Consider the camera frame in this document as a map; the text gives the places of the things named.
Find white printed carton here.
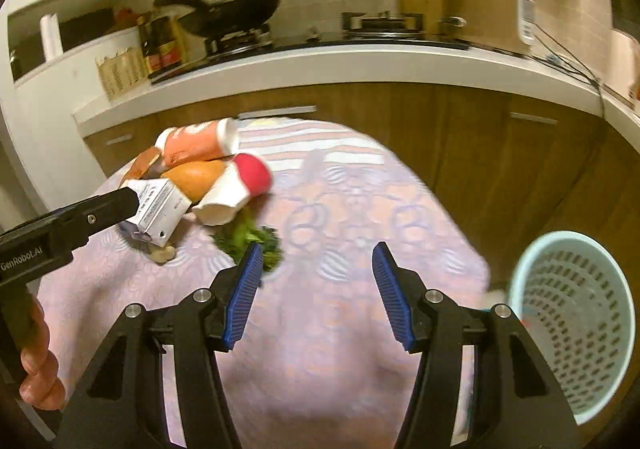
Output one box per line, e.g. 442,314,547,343
118,178,193,247

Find white paper roll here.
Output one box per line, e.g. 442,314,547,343
40,13,63,62

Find brown wrapper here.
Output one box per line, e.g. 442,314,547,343
129,149,163,180

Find green leafy vegetable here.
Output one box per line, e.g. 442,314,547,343
212,222,283,272

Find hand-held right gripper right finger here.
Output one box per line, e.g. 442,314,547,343
371,241,586,449

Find black gas stove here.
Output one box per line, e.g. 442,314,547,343
150,12,473,86

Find wooden kitchen cabinet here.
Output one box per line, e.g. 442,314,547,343
82,82,640,290

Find floral pink blanket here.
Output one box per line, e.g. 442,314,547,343
37,116,491,449

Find black power cable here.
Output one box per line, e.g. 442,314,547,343
530,24,606,90

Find pale pink electric kettle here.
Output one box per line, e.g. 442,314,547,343
610,29,640,95

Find brown rice cooker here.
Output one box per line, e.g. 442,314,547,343
436,0,538,57

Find red and white paper cup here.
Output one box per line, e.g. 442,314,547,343
191,154,273,226

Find black ladle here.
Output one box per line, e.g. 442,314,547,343
152,0,216,37

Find person's left hand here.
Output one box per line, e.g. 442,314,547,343
19,298,67,411

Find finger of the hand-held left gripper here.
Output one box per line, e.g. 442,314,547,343
54,186,143,244

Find light blue plastic basket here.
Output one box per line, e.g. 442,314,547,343
507,230,632,425

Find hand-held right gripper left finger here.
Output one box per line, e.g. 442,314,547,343
52,241,266,449

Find dark sauce bottle red label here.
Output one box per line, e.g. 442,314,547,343
157,14,188,70
137,16,161,77

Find orange paper cup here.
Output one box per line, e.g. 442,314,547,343
154,118,241,167

